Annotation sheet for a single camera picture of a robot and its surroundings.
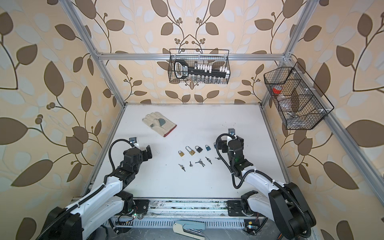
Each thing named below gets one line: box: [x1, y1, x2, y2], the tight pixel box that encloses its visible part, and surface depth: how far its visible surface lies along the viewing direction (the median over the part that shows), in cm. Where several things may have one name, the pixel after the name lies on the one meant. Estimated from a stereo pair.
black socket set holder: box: [174, 59, 230, 79], surface depth 84 cm
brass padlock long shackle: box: [185, 146, 196, 156], surface depth 96 cm
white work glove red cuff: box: [142, 111, 177, 137], surface depth 110 cm
